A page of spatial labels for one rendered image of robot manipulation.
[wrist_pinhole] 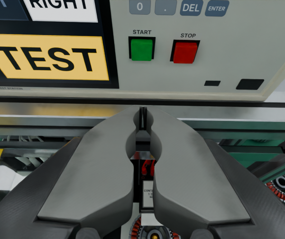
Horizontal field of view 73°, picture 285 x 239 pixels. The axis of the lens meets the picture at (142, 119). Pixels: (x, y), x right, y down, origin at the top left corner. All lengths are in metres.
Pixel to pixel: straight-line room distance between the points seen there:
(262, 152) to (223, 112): 0.11
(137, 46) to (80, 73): 0.07
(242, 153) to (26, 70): 0.28
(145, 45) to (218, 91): 0.10
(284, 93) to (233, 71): 0.10
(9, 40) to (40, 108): 0.07
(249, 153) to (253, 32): 0.18
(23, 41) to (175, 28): 0.13
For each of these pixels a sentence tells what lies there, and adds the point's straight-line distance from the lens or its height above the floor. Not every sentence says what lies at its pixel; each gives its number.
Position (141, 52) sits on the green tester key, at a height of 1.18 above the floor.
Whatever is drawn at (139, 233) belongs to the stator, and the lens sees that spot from 0.47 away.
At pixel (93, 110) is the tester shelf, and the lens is 0.22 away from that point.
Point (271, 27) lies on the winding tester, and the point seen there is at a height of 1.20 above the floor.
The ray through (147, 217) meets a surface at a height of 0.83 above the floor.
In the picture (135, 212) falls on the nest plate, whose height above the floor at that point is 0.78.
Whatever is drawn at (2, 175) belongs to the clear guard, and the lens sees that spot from 0.28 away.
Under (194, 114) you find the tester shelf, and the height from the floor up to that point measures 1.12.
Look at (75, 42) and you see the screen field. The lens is 0.19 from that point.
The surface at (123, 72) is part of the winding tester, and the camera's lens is 0.20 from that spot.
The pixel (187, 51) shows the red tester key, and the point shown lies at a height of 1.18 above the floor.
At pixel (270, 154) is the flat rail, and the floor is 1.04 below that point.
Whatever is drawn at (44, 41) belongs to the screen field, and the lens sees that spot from 0.19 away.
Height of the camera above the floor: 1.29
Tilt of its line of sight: 56 degrees down
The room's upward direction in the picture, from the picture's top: 2 degrees clockwise
